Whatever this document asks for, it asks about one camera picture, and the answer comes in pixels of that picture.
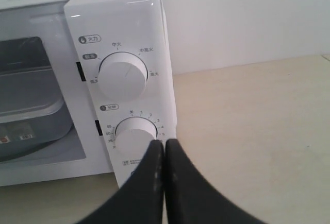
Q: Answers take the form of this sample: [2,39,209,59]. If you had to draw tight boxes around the white lower timer knob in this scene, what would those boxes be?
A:
[115,117,157,159]

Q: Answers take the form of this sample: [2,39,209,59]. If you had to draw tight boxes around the white microwave oven body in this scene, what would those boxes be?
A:
[1,0,177,186]

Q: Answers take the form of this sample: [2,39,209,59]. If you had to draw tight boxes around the white lidded plastic container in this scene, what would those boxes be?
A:
[1,66,74,161]

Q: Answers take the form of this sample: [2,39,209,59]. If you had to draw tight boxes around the white upper power knob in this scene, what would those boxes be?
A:
[97,52,148,102]

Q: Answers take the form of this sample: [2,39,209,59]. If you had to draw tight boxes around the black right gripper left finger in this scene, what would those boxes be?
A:
[79,140,164,224]

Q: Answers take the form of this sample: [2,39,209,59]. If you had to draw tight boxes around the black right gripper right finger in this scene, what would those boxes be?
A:
[164,139,263,224]

